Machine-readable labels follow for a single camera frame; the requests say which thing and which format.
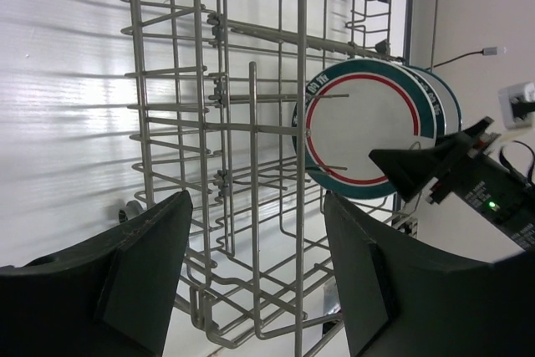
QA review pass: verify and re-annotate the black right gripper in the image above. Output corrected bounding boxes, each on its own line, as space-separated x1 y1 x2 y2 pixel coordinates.
369 117 534 251

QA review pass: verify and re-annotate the green red rimmed plate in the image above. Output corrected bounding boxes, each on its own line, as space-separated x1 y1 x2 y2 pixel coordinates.
304 59 437 200
401 65 446 138

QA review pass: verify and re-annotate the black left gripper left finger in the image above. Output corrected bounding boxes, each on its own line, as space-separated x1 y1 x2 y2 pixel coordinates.
1 191 193 356

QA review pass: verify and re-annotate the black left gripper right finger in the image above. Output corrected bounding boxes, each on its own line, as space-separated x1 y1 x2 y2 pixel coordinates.
324 192 534 356

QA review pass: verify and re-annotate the grey wire dish rack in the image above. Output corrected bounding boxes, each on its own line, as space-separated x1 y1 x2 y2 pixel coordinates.
120 0 412 356

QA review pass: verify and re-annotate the white plate teal line pattern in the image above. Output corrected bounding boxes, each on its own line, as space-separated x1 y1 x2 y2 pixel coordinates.
412 66 462 134

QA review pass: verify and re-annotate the black cable with white plug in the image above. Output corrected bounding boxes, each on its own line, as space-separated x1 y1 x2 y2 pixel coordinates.
430 45 507 69

